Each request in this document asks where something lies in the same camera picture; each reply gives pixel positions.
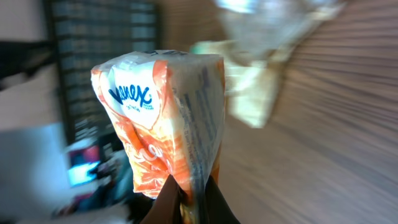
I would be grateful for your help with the clear brown bread bag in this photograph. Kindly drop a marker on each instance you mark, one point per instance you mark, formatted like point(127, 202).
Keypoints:
point(262, 34)

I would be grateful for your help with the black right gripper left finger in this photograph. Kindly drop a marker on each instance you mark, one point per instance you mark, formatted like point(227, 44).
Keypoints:
point(166, 208)

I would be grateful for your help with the orange snack packet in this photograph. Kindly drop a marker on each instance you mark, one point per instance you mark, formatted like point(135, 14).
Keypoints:
point(167, 108)

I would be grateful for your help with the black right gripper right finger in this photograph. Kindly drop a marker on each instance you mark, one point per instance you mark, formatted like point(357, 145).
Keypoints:
point(218, 210)

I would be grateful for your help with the grey plastic basket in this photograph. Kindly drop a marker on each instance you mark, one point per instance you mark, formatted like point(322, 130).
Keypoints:
point(87, 33)

